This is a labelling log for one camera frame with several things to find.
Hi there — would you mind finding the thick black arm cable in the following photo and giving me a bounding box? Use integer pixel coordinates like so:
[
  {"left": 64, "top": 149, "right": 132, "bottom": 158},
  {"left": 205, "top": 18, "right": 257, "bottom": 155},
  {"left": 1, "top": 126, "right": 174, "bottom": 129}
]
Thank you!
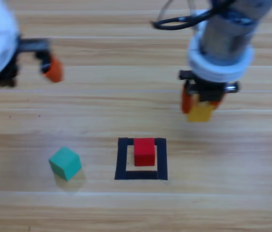
[{"left": 150, "top": 0, "right": 226, "bottom": 31}]

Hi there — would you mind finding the yellow cube block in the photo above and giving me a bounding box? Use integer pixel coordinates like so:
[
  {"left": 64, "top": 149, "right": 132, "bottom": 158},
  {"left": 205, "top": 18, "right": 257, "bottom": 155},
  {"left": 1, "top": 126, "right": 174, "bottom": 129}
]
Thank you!
[{"left": 186, "top": 101, "right": 215, "bottom": 123}]

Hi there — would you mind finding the white wrist mount ring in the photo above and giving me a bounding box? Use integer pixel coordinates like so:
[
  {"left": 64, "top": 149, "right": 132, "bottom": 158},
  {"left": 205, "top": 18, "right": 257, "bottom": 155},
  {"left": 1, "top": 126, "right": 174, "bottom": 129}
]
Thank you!
[{"left": 0, "top": 0, "right": 22, "bottom": 84}]

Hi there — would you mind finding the red cube block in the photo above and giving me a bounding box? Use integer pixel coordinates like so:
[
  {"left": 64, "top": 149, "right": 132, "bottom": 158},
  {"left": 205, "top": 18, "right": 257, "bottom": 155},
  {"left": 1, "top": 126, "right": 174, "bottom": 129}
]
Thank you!
[{"left": 133, "top": 137, "right": 156, "bottom": 167}]

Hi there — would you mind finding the black tape square outline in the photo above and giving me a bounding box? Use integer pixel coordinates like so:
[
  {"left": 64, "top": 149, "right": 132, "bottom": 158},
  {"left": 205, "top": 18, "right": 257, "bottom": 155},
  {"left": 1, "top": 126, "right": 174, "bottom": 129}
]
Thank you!
[{"left": 114, "top": 137, "right": 168, "bottom": 181}]

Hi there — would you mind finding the green cube block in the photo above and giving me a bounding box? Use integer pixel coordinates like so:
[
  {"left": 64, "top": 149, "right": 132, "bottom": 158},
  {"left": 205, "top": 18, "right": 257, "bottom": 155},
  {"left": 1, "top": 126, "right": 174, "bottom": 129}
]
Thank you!
[{"left": 48, "top": 146, "right": 82, "bottom": 182}]

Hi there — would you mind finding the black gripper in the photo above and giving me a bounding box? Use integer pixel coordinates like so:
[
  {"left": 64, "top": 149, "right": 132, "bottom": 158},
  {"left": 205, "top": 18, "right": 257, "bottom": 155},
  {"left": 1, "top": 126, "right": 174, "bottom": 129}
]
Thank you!
[
  {"left": 0, "top": 37, "right": 64, "bottom": 89},
  {"left": 178, "top": 69, "right": 240, "bottom": 114}
]

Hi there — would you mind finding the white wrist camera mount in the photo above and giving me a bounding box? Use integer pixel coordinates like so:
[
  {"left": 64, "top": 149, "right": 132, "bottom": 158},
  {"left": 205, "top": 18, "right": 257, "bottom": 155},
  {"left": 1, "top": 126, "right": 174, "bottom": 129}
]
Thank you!
[{"left": 186, "top": 23, "right": 256, "bottom": 84}]

